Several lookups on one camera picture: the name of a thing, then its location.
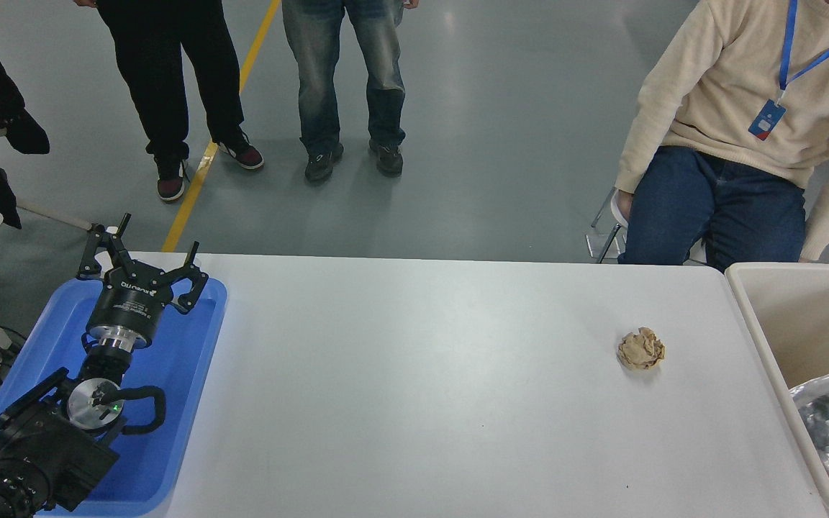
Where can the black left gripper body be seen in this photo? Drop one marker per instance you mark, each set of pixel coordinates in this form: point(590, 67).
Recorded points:
point(128, 302)

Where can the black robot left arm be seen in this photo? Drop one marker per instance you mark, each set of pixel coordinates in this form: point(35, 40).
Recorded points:
point(47, 446)

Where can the blue plastic tray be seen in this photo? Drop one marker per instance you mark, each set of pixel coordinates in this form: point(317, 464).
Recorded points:
point(184, 360)

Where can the standing person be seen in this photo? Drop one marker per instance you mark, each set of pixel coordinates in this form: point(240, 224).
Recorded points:
point(324, 79)
point(162, 79)

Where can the metal chair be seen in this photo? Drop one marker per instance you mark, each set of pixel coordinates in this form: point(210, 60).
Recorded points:
point(620, 216)

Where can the crumpled tan paper ball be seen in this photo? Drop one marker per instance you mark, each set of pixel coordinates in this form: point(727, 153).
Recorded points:
point(641, 349)

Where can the seated person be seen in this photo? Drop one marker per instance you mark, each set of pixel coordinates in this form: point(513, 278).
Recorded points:
point(709, 86)

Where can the large pale bin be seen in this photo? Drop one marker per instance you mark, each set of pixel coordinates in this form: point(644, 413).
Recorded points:
point(796, 324)

